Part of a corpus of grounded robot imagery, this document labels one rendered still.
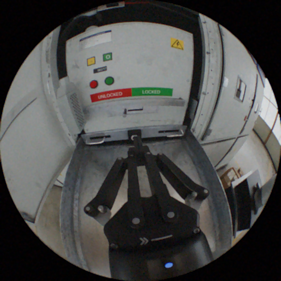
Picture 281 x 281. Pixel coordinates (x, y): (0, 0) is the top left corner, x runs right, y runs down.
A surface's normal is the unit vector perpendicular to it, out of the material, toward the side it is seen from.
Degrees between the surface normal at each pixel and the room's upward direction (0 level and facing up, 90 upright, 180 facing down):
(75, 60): 90
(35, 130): 90
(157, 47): 90
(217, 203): 90
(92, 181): 0
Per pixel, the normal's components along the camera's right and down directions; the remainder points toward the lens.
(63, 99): 0.11, 0.69
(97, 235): -0.02, -0.72
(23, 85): 0.94, 0.23
